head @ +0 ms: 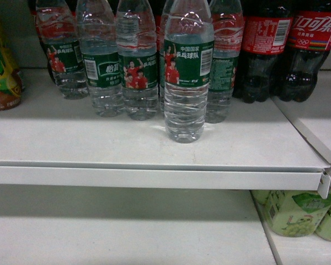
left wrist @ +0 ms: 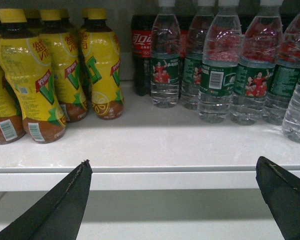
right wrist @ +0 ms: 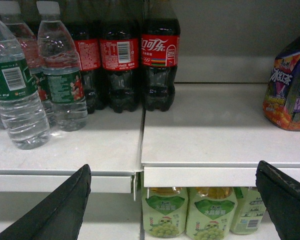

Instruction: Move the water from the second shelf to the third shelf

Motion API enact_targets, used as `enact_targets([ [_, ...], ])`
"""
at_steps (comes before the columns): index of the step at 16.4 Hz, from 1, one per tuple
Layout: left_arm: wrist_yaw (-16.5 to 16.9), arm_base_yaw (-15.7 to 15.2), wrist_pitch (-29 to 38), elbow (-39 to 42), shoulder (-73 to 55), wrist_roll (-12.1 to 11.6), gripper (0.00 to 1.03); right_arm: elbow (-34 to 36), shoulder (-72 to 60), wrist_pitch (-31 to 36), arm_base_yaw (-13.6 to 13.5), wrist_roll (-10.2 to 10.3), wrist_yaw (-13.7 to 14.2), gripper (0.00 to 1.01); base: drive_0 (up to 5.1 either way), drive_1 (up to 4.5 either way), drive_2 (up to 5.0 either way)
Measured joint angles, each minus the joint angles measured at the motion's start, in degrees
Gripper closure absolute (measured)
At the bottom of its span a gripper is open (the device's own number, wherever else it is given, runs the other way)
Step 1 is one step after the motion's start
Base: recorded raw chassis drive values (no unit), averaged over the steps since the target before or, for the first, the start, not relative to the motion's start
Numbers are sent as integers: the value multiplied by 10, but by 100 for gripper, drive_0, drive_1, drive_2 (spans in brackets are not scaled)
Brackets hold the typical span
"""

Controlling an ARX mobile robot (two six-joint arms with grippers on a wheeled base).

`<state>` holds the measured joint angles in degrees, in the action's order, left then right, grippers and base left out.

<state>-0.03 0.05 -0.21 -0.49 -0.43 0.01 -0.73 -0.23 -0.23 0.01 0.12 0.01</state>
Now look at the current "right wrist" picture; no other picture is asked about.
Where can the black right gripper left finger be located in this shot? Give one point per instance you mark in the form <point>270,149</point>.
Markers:
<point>59,216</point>

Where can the cola bottle red logo label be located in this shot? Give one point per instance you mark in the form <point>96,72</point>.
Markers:
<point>160,38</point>

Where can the green grape drink bottle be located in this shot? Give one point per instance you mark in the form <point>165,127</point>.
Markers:
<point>210,212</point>
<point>249,211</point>
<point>164,211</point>

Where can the rear water bottle red label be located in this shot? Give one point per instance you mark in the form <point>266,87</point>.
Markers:
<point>10,15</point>

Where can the green grape drink bottle right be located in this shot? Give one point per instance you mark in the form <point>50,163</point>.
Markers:
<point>249,211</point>

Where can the cola bottle barcode label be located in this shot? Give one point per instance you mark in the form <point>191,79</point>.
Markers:
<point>119,45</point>

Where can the green grape drink bottle left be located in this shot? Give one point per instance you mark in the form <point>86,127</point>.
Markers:
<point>164,211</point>

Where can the white shelf board left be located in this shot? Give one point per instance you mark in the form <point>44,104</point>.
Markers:
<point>110,144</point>

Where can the green grape drink bottle middle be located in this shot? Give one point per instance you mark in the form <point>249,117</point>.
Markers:
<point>210,212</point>

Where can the front water bottle green label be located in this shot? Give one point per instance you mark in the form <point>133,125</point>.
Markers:
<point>21,110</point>

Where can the cola bottle left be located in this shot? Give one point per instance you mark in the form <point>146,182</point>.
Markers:
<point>80,19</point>

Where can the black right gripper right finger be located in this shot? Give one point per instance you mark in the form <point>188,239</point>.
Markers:
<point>281,196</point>

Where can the purple iced tea bottle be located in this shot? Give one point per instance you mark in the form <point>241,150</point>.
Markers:
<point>281,104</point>

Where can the water bottle green label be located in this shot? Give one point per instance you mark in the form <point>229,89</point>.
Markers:
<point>21,110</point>
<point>61,66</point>

